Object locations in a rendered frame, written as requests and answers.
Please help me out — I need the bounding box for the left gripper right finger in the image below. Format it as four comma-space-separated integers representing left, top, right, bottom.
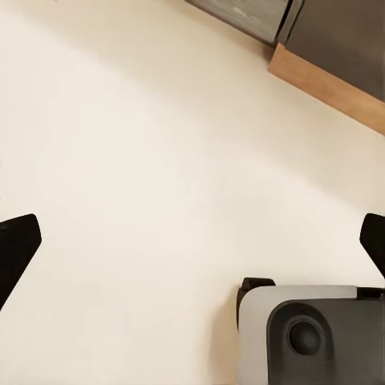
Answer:
359, 213, 385, 278

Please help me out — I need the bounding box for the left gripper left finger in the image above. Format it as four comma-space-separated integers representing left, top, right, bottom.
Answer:
0, 213, 42, 309

